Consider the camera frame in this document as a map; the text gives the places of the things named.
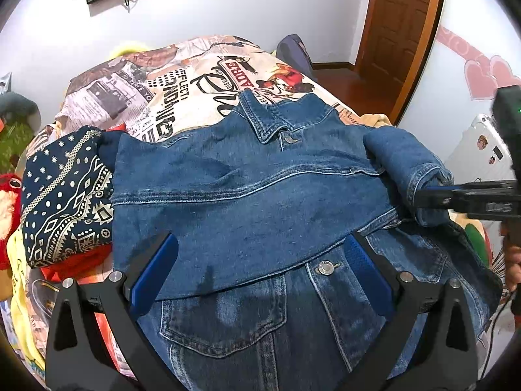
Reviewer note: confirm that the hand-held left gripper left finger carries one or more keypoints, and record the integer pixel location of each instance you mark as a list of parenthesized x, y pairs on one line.
[(156, 269)]

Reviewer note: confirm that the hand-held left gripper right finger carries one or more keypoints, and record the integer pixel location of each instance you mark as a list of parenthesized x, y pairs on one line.
[(366, 273)]

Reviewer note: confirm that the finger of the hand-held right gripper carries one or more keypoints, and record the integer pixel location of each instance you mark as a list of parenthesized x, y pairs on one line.
[(433, 198)]

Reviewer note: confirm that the blue denim jacket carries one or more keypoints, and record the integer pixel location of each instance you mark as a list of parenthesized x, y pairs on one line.
[(252, 195)]

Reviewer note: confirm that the person's right hand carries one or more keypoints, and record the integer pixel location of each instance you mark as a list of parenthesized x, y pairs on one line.
[(513, 258)]

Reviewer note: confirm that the green and red cloth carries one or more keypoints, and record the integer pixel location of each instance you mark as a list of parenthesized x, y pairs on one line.
[(476, 240)]

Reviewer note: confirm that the white suitcase with stickers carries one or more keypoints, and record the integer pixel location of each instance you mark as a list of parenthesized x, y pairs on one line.
[(476, 150)]

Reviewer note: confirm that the pale yellow cloth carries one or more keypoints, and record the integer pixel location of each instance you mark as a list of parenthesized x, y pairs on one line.
[(378, 120)]

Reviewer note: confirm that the navy white patterned cloth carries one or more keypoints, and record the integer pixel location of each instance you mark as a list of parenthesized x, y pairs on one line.
[(65, 195)]

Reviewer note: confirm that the red plush toy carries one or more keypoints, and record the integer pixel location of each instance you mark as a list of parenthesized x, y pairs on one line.
[(8, 211)]

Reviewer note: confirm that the brown wooden door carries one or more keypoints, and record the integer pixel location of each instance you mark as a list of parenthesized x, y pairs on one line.
[(401, 36)]

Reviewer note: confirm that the newspaper print blanket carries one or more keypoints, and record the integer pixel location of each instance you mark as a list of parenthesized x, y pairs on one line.
[(179, 89)]

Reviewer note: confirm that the dark navy bag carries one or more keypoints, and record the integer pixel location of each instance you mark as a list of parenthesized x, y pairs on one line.
[(294, 55)]

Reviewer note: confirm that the yellow plush toy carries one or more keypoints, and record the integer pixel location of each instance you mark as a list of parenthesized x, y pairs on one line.
[(128, 48)]

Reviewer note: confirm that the pink heart wall decoration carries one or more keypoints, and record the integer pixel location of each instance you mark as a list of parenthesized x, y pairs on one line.
[(484, 77)]

